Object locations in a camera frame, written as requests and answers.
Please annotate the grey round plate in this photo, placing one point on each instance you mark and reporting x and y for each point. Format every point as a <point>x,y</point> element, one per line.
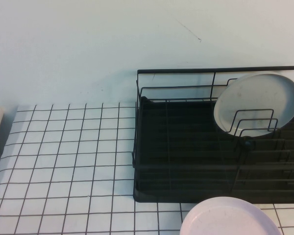
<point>254,98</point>

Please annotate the pink round plate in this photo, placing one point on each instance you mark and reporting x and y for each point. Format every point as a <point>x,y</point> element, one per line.
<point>223,220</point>

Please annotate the black drip tray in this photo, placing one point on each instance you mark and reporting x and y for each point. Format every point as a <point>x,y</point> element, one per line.
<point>186,137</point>

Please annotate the white black-grid tablecloth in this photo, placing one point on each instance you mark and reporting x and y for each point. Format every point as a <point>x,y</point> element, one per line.
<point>63,159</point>

